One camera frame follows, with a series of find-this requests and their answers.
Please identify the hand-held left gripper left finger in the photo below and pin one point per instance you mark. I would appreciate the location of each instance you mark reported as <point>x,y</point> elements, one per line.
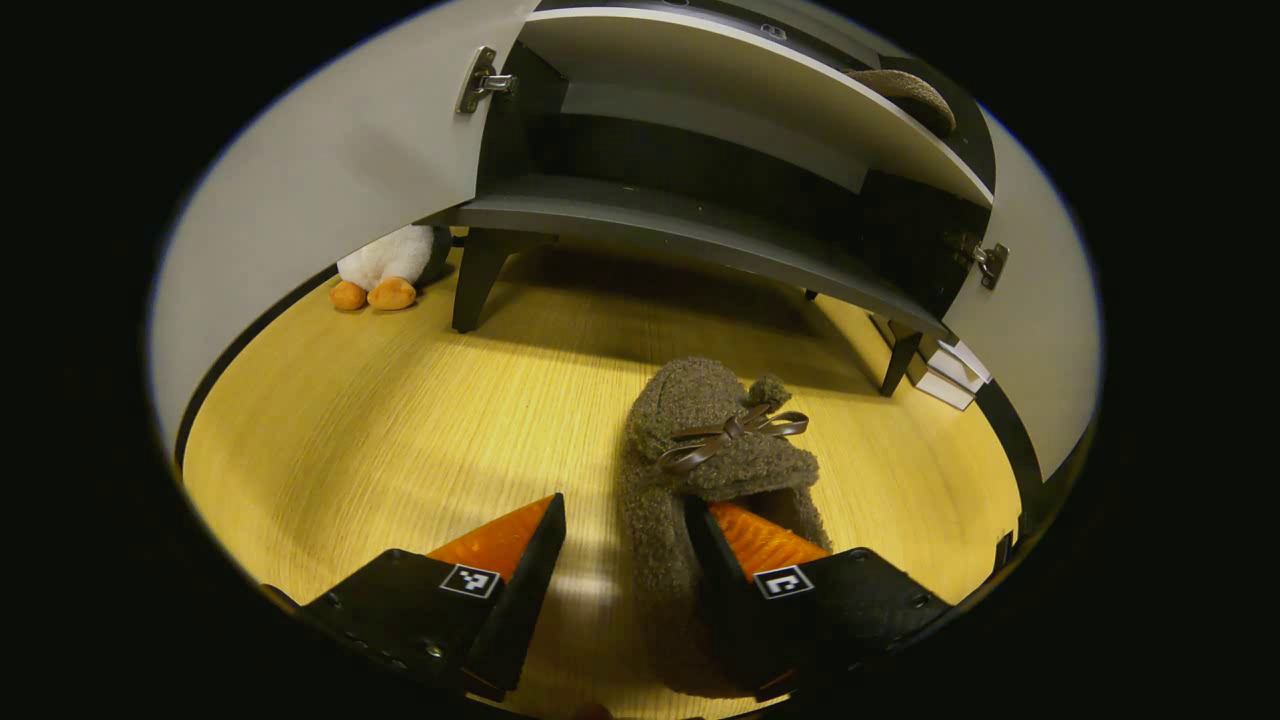
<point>525,600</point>

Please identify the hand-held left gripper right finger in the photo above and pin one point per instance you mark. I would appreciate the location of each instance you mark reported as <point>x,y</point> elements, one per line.
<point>730,600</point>

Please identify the brown fuzzy shoe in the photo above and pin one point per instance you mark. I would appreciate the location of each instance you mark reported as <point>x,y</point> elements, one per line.
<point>910,95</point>
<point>700,410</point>

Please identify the white and grey shoe cabinet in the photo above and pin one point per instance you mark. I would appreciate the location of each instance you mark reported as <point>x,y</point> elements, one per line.
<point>700,240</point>

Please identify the white shoe cabinet door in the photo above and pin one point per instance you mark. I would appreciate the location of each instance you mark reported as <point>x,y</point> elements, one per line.
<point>1050,330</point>
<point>330,170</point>

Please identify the plush penguin toy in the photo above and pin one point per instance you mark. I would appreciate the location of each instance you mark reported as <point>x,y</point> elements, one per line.
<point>385,260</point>

